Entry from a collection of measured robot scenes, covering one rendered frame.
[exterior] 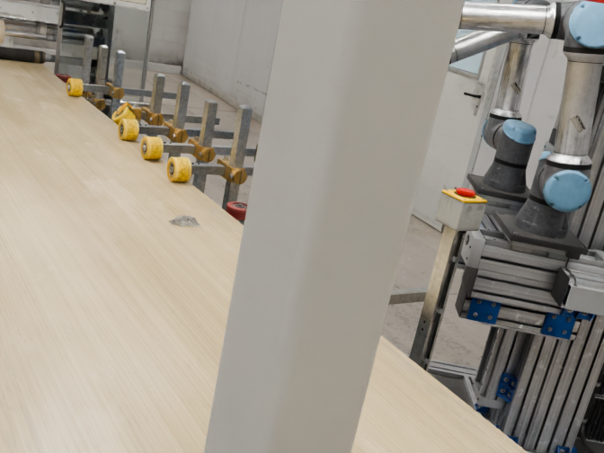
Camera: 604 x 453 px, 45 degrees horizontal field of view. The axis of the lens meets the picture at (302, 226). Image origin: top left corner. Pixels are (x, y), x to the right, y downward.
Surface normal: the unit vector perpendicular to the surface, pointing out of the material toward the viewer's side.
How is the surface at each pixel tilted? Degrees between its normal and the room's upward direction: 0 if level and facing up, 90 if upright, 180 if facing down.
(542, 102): 90
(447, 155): 90
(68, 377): 0
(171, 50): 90
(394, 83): 90
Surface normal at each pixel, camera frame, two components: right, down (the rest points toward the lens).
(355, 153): 0.52, 0.37
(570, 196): -0.18, 0.40
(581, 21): -0.17, 0.15
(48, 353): 0.19, -0.93
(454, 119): -0.88, -0.02
